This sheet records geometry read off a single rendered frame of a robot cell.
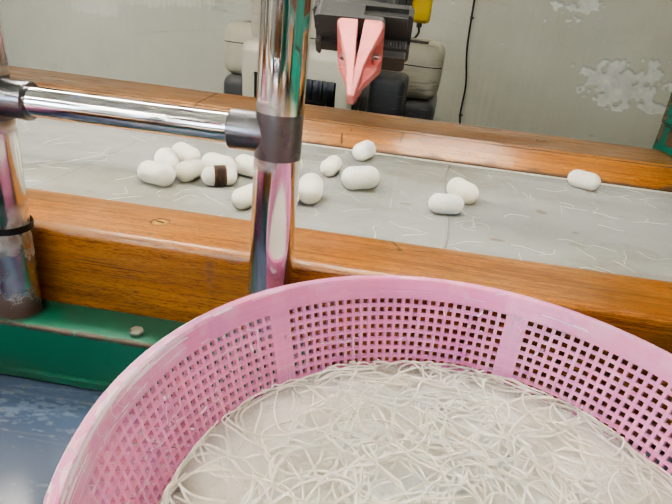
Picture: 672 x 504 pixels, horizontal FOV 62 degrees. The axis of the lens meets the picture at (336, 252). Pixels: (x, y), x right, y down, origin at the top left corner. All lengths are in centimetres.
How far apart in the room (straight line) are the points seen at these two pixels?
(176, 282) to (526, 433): 21
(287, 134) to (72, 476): 16
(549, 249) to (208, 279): 27
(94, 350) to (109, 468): 15
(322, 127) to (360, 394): 45
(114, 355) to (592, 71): 240
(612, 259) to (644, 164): 27
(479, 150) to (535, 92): 190
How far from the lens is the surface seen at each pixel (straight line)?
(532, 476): 26
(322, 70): 111
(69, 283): 38
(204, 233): 35
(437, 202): 48
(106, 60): 301
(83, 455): 20
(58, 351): 37
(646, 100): 266
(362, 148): 61
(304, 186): 46
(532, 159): 68
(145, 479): 23
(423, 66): 138
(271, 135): 26
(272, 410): 27
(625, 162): 72
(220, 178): 49
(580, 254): 47
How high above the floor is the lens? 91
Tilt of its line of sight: 25 degrees down
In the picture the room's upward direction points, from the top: 7 degrees clockwise
